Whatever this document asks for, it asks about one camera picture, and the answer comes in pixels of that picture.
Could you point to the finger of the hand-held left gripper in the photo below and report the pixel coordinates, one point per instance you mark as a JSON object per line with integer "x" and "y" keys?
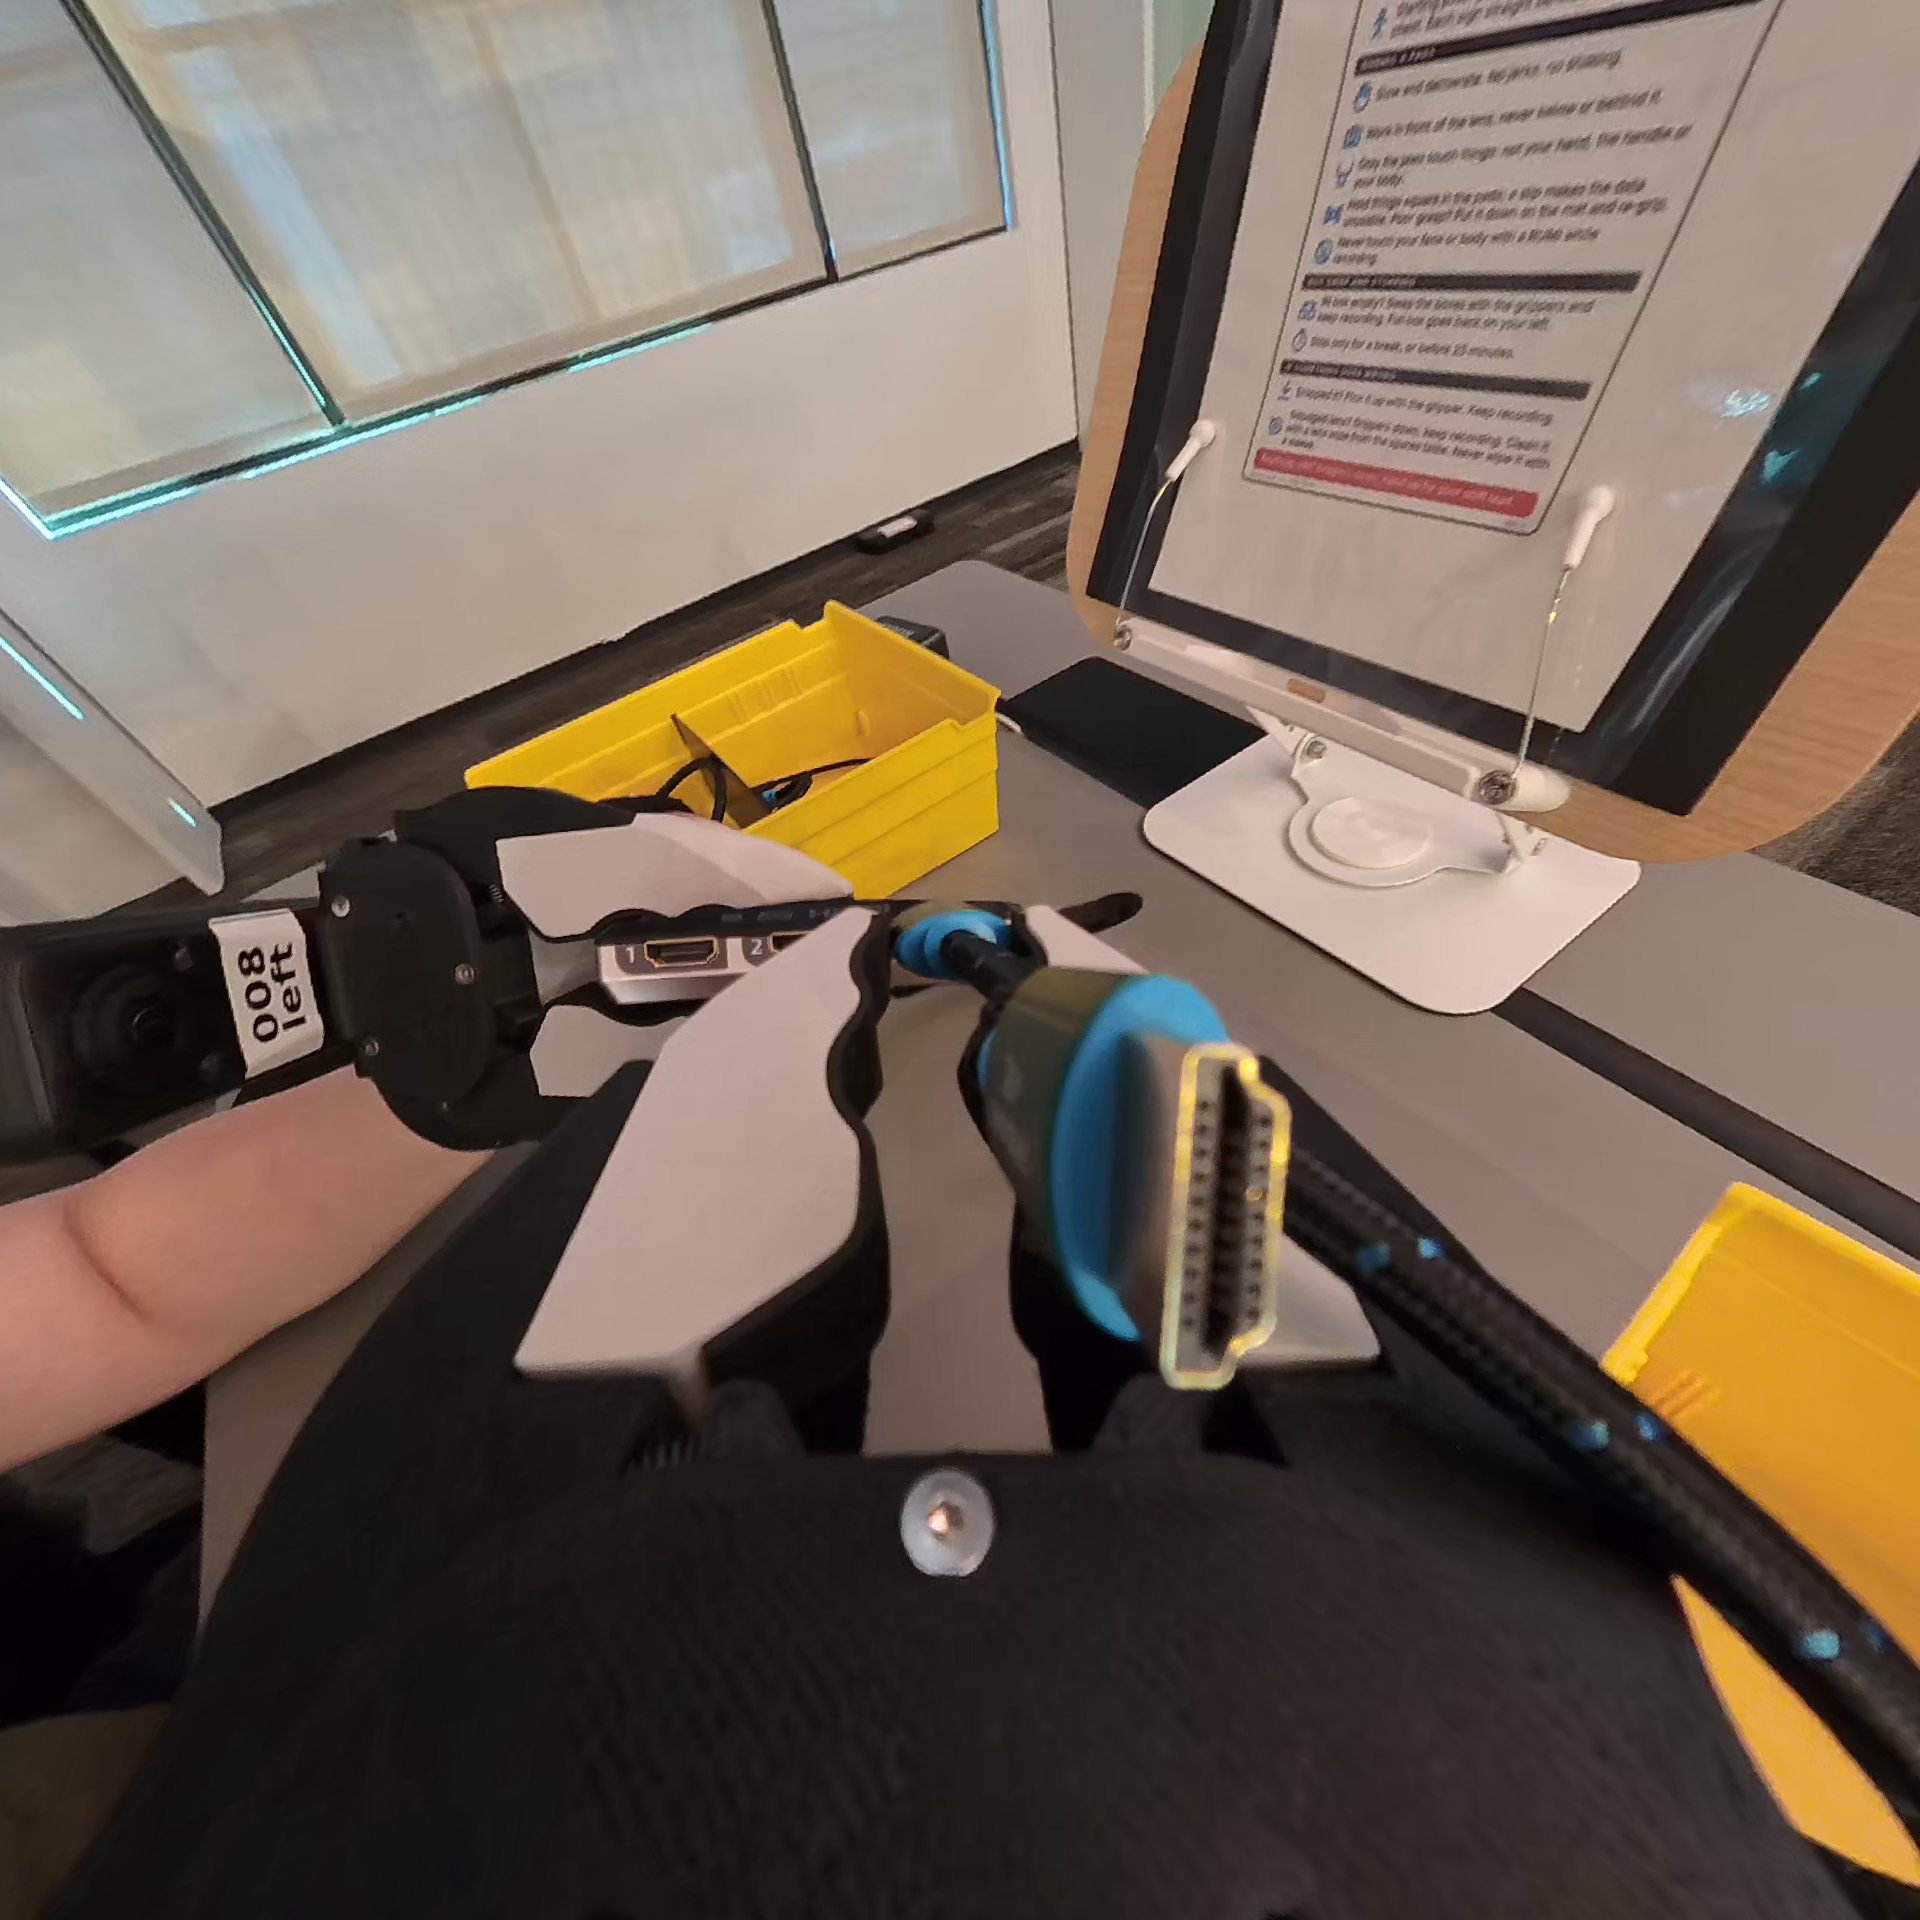
{"x": 567, "y": 961}
{"x": 661, "y": 871}

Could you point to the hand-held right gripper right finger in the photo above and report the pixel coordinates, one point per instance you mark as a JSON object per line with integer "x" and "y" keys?
{"x": 1323, "y": 1338}

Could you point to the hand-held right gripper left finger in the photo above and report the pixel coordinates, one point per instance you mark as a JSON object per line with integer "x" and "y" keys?
{"x": 721, "y": 1154}

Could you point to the grey HDMI switch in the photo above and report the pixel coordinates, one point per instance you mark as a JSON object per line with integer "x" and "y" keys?
{"x": 689, "y": 983}

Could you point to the person's left forearm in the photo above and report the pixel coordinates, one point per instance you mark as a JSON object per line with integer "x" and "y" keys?
{"x": 180, "y": 1274}

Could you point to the yellow plastic bin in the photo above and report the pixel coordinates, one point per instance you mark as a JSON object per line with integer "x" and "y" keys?
{"x": 898, "y": 811}
{"x": 1771, "y": 1350}

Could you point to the small black box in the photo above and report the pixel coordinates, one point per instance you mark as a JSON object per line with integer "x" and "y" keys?
{"x": 924, "y": 634}

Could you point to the small black floor device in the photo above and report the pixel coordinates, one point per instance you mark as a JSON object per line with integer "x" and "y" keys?
{"x": 895, "y": 532}

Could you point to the white document stand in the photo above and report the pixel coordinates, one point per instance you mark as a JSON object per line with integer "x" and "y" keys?
{"x": 1425, "y": 931}

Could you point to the black flat device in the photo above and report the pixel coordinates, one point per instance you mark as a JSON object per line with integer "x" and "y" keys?
{"x": 1126, "y": 729}

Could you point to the laminated instruction sheet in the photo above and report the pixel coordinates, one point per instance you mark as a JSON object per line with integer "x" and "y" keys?
{"x": 1274, "y": 558}

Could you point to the large window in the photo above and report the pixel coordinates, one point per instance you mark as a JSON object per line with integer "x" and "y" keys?
{"x": 452, "y": 181}

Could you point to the instruction sheet on stand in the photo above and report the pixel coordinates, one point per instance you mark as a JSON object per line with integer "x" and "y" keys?
{"x": 1771, "y": 599}

